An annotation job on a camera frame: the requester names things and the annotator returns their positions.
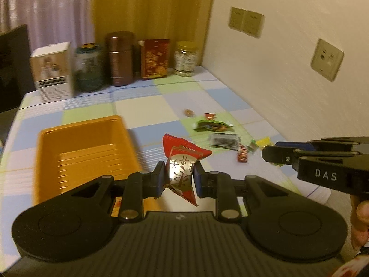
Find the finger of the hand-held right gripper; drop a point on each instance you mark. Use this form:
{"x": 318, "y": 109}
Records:
{"x": 294, "y": 144}
{"x": 281, "y": 155}

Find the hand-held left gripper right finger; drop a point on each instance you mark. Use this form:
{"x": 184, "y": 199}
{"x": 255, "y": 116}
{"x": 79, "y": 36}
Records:
{"x": 197, "y": 180}

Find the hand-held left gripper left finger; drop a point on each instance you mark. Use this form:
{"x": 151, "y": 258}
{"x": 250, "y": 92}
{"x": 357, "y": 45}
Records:
{"x": 160, "y": 179}

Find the red silver snack packet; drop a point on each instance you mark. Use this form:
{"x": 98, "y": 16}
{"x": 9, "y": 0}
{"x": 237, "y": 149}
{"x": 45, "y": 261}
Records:
{"x": 180, "y": 170}

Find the red candy wrapper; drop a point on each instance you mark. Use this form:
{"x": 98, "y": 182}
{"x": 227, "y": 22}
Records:
{"x": 243, "y": 154}

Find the silver black snack packet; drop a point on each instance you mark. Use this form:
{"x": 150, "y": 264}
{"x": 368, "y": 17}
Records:
{"x": 224, "y": 141}

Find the green snack packet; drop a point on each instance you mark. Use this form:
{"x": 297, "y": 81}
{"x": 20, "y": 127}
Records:
{"x": 213, "y": 126}

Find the orange plastic tray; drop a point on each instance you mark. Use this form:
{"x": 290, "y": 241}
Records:
{"x": 83, "y": 147}

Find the person's right hand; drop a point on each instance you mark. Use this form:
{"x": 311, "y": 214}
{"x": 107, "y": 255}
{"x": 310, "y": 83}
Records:
{"x": 360, "y": 225}

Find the yellow snack packet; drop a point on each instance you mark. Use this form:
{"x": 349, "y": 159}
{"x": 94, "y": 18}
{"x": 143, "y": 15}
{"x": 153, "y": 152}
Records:
{"x": 264, "y": 142}

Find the small green candy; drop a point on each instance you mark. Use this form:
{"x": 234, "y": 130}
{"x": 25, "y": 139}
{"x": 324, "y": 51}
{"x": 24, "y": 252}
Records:
{"x": 253, "y": 146}

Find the small red wrapped candy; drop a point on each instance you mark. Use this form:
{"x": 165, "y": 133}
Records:
{"x": 210, "y": 116}

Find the small brown candy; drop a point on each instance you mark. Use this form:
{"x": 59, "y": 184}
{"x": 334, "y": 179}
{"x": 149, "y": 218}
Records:
{"x": 188, "y": 112}

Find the red white cloth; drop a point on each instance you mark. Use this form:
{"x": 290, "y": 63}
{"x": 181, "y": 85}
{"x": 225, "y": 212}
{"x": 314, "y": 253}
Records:
{"x": 356, "y": 265}

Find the red gold box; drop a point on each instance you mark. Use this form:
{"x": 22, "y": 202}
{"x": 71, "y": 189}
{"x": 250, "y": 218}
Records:
{"x": 154, "y": 60}

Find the clear jar yellow lid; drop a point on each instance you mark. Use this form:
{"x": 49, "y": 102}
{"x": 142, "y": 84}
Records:
{"x": 186, "y": 60}

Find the brown metal canister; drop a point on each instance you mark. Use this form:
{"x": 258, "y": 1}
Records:
{"x": 119, "y": 60}

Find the green glass jar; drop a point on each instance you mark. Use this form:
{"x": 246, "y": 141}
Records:
{"x": 89, "y": 69}

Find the white cardboard box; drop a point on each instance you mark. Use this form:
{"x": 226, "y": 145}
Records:
{"x": 53, "y": 72}

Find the black monitor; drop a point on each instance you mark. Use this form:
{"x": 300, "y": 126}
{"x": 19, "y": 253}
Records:
{"x": 14, "y": 63}

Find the pale curtain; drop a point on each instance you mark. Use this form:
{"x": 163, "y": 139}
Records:
{"x": 43, "y": 3}

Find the beige round-port wall socket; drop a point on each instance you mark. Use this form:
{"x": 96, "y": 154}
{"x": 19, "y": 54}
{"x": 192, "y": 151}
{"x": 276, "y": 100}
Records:
{"x": 327, "y": 60}

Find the wooden wall panel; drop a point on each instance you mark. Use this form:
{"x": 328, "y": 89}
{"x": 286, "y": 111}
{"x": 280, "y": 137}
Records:
{"x": 150, "y": 5}

